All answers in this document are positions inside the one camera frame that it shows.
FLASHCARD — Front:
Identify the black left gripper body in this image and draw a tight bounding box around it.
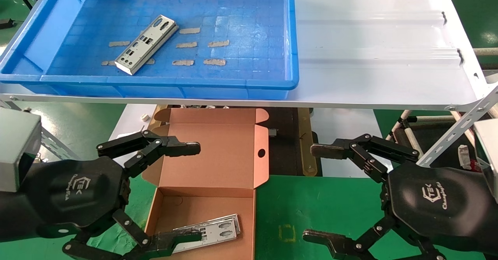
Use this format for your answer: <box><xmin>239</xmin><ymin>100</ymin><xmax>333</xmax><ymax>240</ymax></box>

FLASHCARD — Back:
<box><xmin>0</xmin><ymin>156</ymin><xmax>130</xmax><ymax>242</ymax></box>

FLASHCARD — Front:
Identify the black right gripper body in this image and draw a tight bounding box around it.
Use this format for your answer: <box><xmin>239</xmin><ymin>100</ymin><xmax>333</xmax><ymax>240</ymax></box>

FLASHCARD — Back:
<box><xmin>383</xmin><ymin>162</ymin><xmax>498</xmax><ymax>255</ymax></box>

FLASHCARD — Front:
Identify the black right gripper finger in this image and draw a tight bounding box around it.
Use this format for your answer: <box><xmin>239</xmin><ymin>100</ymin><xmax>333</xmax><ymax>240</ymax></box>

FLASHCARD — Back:
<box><xmin>310</xmin><ymin>134</ymin><xmax>420</xmax><ymax>183</ymax></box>
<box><xmin>303</xmin><ymin>213</ymin><xmax>446</xmax><ymax>260</ymax></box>

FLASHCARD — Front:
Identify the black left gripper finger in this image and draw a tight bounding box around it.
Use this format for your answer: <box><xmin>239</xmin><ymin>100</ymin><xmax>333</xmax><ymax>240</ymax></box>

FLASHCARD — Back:
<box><xmin>96</xmin><ymin>129</ymin><xmax>201</xmax><ymax>178</ymax></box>
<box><xmin>62</xmin><ymin>207</ymin><xmax>203</xmax><ymax>260</ymax></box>

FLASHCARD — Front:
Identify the open brown cardboard box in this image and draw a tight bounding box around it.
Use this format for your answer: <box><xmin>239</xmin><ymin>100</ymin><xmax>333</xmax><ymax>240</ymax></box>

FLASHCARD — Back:
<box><xmin>142</xmin><ymin>107</ymin><xmax>270</xmax><ymax>260</ymax></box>

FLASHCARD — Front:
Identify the blue plastic tray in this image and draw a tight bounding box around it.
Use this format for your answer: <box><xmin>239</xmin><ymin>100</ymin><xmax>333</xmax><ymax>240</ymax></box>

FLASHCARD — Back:
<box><xmin>0</xmin><ymin>0</ymin><xmax>299</xmax><ymax>100</ymax></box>

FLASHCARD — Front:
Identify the tan wooden strip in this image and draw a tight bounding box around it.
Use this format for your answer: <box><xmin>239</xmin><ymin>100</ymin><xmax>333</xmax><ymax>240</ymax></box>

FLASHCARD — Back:
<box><xmin>298</xmin><ymin>107</ymin><xmax>318</xmax><ymax>176</ymax></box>

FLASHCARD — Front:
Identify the green table cloth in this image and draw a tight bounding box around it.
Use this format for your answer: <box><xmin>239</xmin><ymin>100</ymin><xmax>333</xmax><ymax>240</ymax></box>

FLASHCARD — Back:
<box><xmin>0</xmin><ymin>174</ymin><xmax>498</xmax><ymax>260</ymax></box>

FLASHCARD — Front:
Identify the white red tag piece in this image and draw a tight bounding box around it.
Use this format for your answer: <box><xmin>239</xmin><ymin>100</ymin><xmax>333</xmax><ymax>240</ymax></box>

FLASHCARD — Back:
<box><xmin>457</xmin><ymin>144</ymin><xmax>481</xmax><ymax>171</ymax></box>

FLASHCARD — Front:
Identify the white pipe rack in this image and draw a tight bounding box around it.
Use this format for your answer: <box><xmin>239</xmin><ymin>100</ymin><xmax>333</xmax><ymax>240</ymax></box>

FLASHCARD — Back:
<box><xmin>386</xmin><ymin>110</ymin><xmax>479</xmax><ymax>159</ymax></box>

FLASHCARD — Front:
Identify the white metal shelf board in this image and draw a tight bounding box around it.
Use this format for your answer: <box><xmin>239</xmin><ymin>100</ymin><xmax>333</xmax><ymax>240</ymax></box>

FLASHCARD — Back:
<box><xmin>0</xmin><ymin>0</ymin><xmax>498</xmax><ymax>111</ymax></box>

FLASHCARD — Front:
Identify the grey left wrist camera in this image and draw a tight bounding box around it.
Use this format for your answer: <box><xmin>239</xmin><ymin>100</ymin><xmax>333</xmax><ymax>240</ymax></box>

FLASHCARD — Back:
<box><xmin>0</xmin><ymin>107</ymin><xmax>42</xmax><ymax>193</ymax></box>

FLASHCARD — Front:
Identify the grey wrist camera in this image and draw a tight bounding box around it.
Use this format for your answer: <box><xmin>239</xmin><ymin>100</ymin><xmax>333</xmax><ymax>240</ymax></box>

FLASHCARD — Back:
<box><xmin>473</xmin><ymin>119</ymin><xmax>498</xmax><ymax>203</ymax></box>
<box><xmin>0</xmin><ymin>107</ymin><xmax>42</xmax><ymax>193</ymax></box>

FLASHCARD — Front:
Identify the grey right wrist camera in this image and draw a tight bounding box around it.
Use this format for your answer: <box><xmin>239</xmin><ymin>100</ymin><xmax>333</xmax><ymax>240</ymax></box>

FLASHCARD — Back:
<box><xmin>473</xmin><ymin>119</ymin><xmax>498</xmax><ymax>203</ymax></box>

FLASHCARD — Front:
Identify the perforated steel shelf post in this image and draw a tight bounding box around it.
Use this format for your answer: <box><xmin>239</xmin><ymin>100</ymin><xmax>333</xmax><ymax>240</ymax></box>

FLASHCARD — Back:
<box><xmin>416</xmin><ymin>96</ymin><xmax>498</xmax><ymax>168</ymax></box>

